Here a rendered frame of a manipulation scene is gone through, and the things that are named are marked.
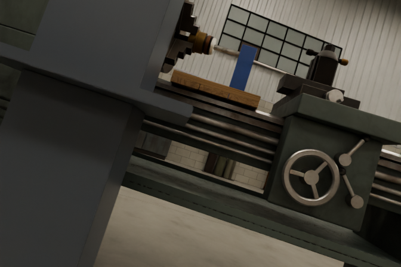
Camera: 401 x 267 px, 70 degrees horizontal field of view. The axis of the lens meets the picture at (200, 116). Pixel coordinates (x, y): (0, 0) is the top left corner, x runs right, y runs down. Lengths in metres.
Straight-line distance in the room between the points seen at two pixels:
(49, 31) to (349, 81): 9.49
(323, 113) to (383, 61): 9.79
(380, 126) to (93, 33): 0.75
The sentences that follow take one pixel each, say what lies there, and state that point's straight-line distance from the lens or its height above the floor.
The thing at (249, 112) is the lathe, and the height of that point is 0.85.
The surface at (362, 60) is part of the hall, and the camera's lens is 10.20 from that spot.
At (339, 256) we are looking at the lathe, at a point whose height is 0.53.
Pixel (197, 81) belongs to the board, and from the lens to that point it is 0.94.
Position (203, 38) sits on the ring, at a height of 1.09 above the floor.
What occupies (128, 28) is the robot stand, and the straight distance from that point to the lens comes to 0.55.
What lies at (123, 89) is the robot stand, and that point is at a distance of 0.42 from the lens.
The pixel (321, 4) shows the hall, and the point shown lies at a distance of 9.94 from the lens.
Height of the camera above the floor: 0.70
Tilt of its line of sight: 5 degrees up
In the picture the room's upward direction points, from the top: 18 degrees clockwise
